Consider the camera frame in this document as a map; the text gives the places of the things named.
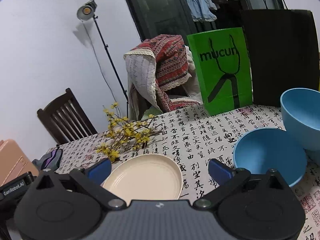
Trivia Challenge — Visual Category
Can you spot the blue bowl front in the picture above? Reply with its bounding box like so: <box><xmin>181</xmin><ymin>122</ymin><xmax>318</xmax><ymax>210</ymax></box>
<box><xmin>233</xmin><ymin>128</ymin><xmax>307</xmax><ymax>187</ymax></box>

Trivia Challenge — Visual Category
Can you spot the blue bowl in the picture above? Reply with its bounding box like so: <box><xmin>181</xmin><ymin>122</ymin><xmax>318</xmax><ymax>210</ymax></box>
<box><xmin>233</xmin><ymin>128</ymin><xmax>307</xmax><ymax>187</ymax></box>
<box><xmin>280</xmin><ymin>88</ymin><xmax>320</xmax><ymax>151</ymax></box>

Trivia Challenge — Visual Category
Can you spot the blue bowl top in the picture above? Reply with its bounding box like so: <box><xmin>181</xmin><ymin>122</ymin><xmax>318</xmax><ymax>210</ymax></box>
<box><xmin>280</xmin><ymin>88</ymin><xmax>320</xmax><ymax>151</ymax></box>

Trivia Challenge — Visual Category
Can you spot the pink suitcase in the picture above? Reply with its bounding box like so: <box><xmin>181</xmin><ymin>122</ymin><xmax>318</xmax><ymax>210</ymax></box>
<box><xmin>0</xmin><ymin>139</ymin><xmax>39</xmax><ymax>186</ymax></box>

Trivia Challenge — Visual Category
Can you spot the purple grey pouch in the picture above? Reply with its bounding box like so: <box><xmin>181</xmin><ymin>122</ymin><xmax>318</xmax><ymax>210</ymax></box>
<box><xmin>32</xmin><ymin>147</ymin><xmax>63</xmax><ymax>171</ymax></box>

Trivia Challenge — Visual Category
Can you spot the yellow flower branch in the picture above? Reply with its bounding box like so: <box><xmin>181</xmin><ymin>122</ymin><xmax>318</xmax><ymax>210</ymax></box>
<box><xmin>95</xmin><ymin>102</ymin><xmax>162</xmax><ymax>163</ymax></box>

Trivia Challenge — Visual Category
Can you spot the cream plate middle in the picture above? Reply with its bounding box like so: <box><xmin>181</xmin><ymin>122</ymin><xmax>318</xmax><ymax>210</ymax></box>
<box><xmin>103</xmin><ymin>154</ymin><xmax>183</xmax><ymax>205</ymax></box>

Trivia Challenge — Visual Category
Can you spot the dark wooden chair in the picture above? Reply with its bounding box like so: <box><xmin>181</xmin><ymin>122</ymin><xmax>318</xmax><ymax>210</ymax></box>
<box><xmin>37</xmin><ymin>88</ymin><xmax>97</xmax><ymax>145</ymax></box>

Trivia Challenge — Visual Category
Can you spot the green mucun paper bag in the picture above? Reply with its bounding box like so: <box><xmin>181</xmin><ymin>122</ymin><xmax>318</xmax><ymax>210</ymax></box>
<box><xmin>187</xmin><ymin>27</ymin><xmax>253</xmax><ymax>116</ymax></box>

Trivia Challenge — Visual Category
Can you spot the patterned red blanket pile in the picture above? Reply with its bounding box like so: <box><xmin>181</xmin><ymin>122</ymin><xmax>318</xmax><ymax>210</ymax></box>
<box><xmin>124</xmin><ymin>34</ymin><xmax>202</xmax><ymax>120</ymax></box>

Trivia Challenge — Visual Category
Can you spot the black paper bag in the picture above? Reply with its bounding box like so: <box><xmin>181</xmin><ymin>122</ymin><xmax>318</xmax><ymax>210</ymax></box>
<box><xmin>216</xmin><ymin>9</ymin><xmax>319</xmax><ymax>107</ymax></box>

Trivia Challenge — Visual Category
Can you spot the studio lamp on stand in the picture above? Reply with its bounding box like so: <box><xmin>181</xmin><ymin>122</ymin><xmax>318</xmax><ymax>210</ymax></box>
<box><xmin>76</xmin><ymin>0</ymin><xmax>130</xmax><ymax>118</ymax></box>

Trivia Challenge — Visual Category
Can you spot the light blue hanging shirt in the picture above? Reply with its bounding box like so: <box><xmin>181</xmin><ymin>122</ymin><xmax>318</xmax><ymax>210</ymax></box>
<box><xmin>186</xmin><ymin>0</ymin><xmax>217</xmax><ymax>22</ymax></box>

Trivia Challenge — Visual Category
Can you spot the black sliding glass door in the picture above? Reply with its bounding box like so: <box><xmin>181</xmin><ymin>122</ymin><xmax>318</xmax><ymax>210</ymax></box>
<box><xmin>126</xmin><ymin>0</ymin><xmax>287</xmax><ymax>40</ymax></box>

